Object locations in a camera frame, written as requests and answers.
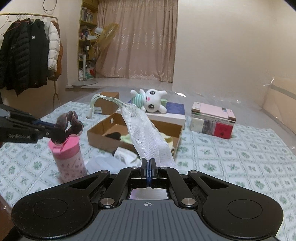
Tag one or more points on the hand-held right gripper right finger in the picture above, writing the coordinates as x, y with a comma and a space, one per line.
152, 166

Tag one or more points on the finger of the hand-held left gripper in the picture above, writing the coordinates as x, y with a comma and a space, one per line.
47, 133
27, 119

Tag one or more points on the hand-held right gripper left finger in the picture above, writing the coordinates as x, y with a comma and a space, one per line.
145, 166

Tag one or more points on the brown hair scrunchie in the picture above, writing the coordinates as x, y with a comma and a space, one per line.
61, 122

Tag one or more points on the white mesh cloth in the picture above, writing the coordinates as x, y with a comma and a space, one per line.
148, 139

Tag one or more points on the green cloth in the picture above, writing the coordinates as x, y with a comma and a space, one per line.
126, 138

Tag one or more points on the pink tumbler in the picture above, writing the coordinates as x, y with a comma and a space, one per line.
69, 162

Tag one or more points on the gold clothes rack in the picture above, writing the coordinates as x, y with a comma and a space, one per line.
56, 95

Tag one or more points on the black hooded jacket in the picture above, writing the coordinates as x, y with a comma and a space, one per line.
38, 58

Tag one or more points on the white and blue box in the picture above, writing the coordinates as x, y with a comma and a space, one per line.
175, 109

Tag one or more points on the small closed cardboard box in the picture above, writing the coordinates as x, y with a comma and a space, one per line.
107, 110

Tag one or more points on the white plush bunny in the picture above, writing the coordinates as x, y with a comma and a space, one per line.
151, 102

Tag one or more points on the brown jacket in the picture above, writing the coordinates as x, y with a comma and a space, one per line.
59, 62

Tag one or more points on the small green box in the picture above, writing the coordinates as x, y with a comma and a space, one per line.
164, 102

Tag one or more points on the white puffer jacket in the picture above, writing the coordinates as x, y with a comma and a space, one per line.
53, 46

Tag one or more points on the thick red and white book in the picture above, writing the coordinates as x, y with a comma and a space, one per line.
222, 131

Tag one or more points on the thin white book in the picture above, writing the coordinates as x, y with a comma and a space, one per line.
215, 119

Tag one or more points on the pink book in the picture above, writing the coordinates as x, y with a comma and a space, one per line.
212, 110

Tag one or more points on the wooden bookshelf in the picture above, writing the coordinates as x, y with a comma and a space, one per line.
86, 23

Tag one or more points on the plastic-covered standing fan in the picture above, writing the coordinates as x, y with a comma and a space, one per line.
106, 34

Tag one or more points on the beige curtain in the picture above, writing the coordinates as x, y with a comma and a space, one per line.
138, 39

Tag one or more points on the plastic-wrapped wooden board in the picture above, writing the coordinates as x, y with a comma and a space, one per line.
282, 97

